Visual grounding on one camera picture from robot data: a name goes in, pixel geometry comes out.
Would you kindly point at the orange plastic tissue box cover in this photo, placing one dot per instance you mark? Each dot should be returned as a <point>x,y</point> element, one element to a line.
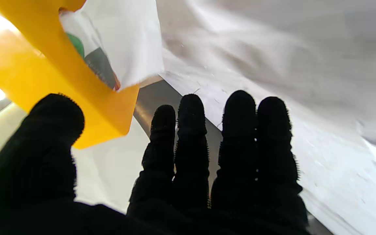
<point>38,75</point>

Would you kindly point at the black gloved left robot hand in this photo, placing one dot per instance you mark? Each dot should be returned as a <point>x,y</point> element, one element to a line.
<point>233,182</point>

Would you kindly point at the white green tissue pack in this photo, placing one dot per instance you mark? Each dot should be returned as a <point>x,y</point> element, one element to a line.
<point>126,36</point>

